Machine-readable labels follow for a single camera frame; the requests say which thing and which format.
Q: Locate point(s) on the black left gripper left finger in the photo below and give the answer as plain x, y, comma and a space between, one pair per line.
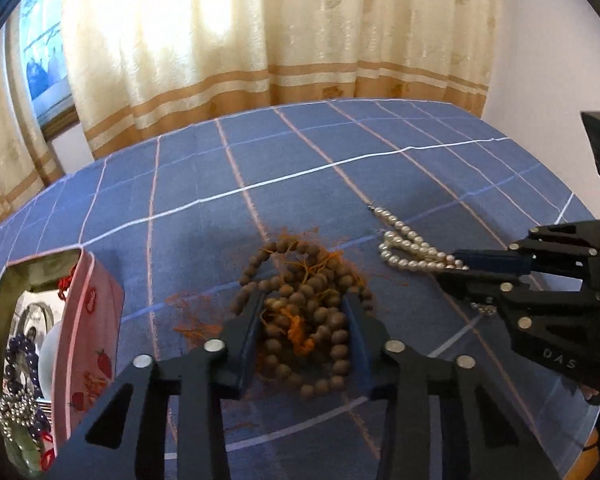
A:
123, 436

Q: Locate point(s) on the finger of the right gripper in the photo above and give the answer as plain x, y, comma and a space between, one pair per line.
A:
494, 261
473, 287

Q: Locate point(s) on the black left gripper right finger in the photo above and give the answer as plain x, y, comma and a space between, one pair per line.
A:
482, 435

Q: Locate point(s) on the pink metal tin box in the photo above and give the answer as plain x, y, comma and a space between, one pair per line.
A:
60, 316

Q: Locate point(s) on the brown wooden bead mala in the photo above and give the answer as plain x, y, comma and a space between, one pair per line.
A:
285, 325

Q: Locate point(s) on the person's right hand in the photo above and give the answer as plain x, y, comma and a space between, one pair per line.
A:
588, 393

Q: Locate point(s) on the blue plaid bedsheet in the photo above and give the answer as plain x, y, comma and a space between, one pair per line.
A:
176, 219

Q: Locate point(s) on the white jade bangle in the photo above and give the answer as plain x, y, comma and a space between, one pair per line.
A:
46, 361

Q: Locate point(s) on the green jade pendant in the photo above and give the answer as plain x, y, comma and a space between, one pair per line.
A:
24, 453

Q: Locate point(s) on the left cream orange curtain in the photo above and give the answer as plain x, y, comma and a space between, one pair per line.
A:
27, 166

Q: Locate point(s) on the cream orange curtain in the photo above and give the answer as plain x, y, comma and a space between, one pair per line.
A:
27, 166
140, 68

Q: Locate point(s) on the right cream orange curtain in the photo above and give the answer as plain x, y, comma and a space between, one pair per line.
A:
140, 68

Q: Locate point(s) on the window with white frame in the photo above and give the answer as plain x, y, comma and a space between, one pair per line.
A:
43, 58

